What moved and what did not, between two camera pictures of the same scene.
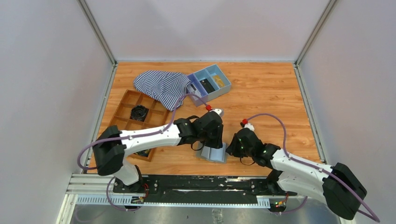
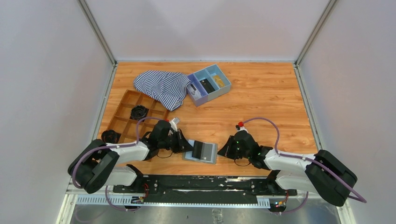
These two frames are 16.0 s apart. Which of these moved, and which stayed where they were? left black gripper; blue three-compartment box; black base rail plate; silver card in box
Moved: left black gripper
Stayed: blue three-compartment box; silver card in box; black base rail plate
